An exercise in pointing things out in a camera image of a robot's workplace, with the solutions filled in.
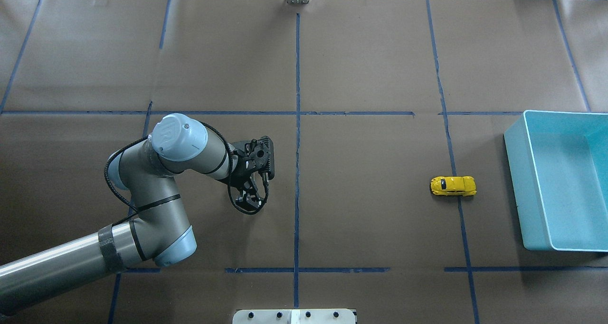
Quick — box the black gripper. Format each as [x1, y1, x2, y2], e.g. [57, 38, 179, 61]
[231, 139, 275, 182]

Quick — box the yellow beetle toy car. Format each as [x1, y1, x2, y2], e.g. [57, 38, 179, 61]
[429, 175, 477, 197]

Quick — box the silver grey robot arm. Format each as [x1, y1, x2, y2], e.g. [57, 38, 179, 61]
[1, 113, 275, 318]

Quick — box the teal plastic storage bin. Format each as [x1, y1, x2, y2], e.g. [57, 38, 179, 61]
[503, 110, 608, 253]

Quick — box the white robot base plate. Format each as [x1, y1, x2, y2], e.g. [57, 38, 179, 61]
[232, 308, 358, 324]

